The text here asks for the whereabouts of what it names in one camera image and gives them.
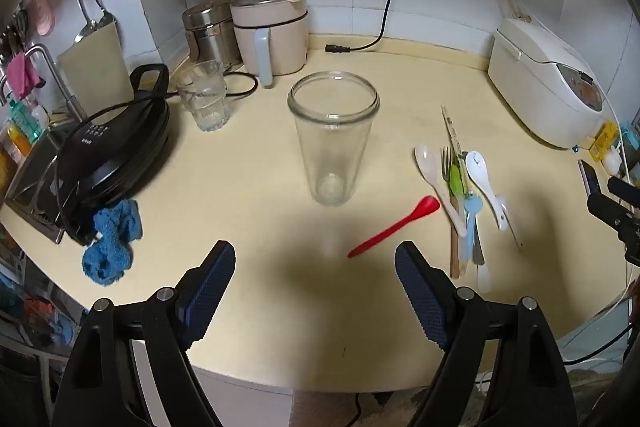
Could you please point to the metal faucet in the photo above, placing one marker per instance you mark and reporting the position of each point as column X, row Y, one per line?
column 47, row 57

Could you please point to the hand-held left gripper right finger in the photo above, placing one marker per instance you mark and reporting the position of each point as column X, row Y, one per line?
column 420, row 294

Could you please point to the white ceramic spoon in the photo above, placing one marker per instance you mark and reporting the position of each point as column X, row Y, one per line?
column 481, row 174

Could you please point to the beige electric pot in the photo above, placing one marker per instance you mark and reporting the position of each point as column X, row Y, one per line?
column 272, row 37

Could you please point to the pink cloth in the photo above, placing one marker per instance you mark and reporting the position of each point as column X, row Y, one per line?
column 22, row 74

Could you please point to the small white round object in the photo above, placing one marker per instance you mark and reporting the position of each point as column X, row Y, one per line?
column 612, row 159

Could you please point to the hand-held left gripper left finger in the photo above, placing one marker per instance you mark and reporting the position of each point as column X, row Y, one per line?
column 215, row 287

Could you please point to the stainless steel canister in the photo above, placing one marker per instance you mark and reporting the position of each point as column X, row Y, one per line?
column 207, row 32

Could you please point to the orange dish soap bottle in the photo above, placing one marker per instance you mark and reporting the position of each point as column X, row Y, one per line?
column 20, row 139

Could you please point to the steel sink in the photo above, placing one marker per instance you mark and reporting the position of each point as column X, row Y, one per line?
column 35, row 177

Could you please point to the cream cutting board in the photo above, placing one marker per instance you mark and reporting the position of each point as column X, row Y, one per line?
column 95, row 67

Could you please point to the blue cloth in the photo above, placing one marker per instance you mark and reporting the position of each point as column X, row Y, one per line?
column 112, row 242

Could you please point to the long translucent white spoon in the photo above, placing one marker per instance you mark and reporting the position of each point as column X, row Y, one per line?
column 434, row 177

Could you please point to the green plastic utensil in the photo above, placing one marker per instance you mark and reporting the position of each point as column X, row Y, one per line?
column 457, row 179

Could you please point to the clear glass tumbler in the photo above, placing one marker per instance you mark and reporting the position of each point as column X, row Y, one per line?
column 205, row 102

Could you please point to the clear glass bowl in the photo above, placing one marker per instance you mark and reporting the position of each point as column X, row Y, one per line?
column 332, row 142

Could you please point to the red plastic spoon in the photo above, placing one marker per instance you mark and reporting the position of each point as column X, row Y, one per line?
column 395, row 227

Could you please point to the pink hanging mitt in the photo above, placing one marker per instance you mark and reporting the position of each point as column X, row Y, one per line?
column 42, row 9

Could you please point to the white rice cooker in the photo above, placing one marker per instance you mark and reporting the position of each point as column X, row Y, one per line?
column 545, row 87

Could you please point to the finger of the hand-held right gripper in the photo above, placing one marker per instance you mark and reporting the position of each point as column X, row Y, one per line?
column 625, row 189
column 612, row 212

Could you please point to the yellow box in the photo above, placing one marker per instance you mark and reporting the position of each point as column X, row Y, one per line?
column 604, row 142

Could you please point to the phone in purple case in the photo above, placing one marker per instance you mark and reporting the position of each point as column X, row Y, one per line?
column 590, row 177

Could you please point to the black electric griddle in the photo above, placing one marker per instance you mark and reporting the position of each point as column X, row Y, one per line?
column 115, row 147

